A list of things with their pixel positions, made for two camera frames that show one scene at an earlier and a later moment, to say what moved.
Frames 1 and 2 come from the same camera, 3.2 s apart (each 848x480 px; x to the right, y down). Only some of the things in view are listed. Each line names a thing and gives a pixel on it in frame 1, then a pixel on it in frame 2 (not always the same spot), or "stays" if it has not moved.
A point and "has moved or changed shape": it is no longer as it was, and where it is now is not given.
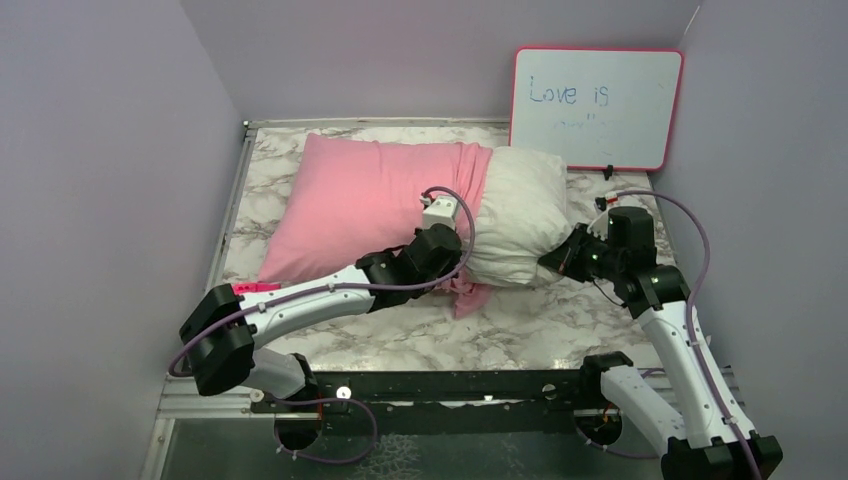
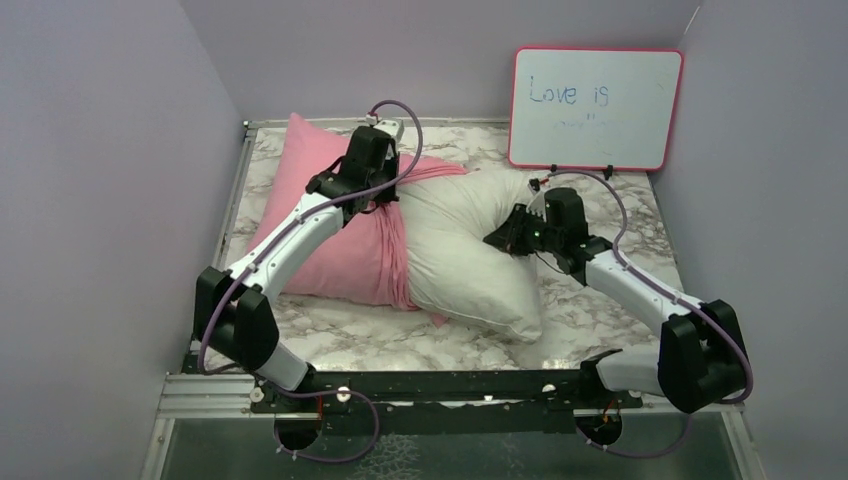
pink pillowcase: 352,199 -> 304,154
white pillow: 522,206 has moved or changed shape
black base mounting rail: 437,402 stays
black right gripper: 564,259 -> 509,237
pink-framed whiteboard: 605,108 stays
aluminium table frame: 185,344 stays
